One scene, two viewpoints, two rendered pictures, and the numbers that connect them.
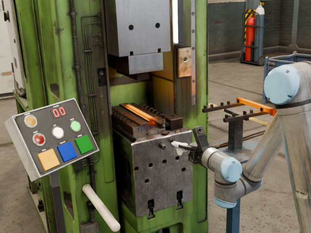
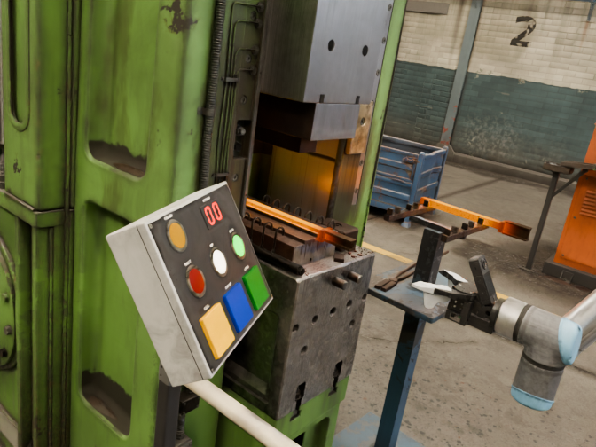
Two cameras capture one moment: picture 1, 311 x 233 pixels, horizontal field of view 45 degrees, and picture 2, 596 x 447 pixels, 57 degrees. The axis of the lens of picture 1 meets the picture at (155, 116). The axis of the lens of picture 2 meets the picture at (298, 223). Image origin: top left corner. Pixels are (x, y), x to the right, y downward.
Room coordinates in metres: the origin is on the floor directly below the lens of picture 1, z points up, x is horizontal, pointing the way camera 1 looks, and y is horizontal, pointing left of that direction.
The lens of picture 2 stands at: (0.64, 0.72, 1.50)
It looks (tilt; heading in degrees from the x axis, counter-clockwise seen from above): 18 degrees down; 335
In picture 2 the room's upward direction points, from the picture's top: 9 degrees clockwise
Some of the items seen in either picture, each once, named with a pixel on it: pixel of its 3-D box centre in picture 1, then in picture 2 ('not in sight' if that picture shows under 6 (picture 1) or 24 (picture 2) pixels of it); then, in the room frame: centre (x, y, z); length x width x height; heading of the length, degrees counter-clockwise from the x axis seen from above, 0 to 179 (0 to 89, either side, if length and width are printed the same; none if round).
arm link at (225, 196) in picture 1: (227, 191); (537, 377); (1.38, -0.29, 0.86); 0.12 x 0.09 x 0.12; 127
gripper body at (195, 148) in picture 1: (201, 153); (475, 306); (1.53, -0.20, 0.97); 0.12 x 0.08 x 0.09; 27
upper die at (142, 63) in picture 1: (129, 58); (278, 107); (2.13, 0.13, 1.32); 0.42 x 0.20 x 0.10; 27
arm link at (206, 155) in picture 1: (213, 158); (510, 317); (1.46, -0.24, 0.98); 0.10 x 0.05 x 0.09; 117
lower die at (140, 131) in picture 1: (133, 118); (262, 225); (2.13, 0.13, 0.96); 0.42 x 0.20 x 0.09; 27
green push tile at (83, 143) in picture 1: (83, 144); (254, 287); (1.61, 0.34, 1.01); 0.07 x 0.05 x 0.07; 142
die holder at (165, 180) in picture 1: (143, 156); (262, 297); (2.16, 0.09, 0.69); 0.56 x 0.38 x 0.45; 27
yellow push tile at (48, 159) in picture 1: (48, 159); (215, 330); (1.45, 0.46, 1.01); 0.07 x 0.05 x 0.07; 142
